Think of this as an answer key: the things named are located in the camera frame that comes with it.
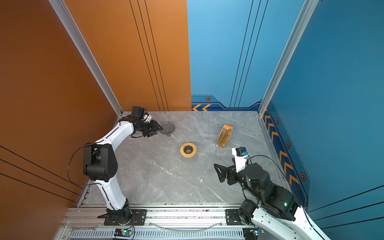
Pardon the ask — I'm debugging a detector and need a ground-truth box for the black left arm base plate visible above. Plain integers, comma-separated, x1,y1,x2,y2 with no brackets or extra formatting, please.
98,209,147,226

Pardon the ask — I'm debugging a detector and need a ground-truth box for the aluminium corner post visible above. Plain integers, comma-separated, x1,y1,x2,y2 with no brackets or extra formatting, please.
258,0,319,117
49,0,123,117

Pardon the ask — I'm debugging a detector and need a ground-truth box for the green circuit board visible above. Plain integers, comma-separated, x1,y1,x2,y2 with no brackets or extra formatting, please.
114,228,134,240
243,228,265,240

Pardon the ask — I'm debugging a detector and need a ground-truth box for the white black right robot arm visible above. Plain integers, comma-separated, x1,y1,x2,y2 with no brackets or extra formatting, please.
214,163,328,240

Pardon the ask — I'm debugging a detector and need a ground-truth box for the wooden ring dripper stand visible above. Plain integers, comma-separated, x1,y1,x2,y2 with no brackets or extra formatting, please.
180,143,197,158

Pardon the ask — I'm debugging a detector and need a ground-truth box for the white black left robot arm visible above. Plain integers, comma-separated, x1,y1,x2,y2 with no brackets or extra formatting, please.
83,107,163,220

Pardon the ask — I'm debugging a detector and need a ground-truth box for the green circuit board right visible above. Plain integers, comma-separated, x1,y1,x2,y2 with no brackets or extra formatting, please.
243,228,265,240

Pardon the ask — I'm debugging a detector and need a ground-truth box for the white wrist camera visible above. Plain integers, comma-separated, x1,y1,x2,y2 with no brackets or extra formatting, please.
232,147,249,173
142,112,152,123

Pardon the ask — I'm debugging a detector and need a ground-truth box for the aluminium right corner post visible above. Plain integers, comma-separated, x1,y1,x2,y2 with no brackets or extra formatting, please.
258,0,319,117

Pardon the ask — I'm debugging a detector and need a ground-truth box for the aluminium left corner post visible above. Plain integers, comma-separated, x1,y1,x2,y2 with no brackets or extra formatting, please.
49,0,123,117

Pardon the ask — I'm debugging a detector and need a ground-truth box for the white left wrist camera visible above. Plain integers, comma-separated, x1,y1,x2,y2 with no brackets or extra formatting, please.
142,112,152,123

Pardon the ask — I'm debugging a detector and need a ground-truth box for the clear cable loop on rail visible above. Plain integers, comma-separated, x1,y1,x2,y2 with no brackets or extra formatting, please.
148,221,224,232

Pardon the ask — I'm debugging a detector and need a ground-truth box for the aluminium front rail frame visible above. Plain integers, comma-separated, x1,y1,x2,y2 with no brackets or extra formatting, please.
53,202,289,240

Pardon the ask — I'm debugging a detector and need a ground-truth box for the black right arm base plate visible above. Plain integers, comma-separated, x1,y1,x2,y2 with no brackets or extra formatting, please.
225,209,245,226

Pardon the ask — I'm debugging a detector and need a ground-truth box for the green circuit board left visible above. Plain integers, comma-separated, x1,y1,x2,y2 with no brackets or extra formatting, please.
114,228,134,240

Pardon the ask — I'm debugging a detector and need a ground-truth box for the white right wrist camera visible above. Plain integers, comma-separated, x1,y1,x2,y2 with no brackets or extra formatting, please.
232,147,249,173

